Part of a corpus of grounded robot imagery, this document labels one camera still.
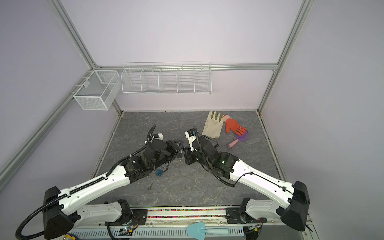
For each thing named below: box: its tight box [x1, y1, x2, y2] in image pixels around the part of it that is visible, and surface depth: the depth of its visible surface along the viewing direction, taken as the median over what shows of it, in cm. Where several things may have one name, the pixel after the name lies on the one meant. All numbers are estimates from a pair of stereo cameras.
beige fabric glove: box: [201, 111, 224, 139], surface depth 115 cm
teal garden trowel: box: [186, 221, 230, 240], surface depth 71 cm
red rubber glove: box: [222, 114, 247, 136], surface depth 111 cm
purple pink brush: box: [227, 130, 249, 148], surface depth 107 cm
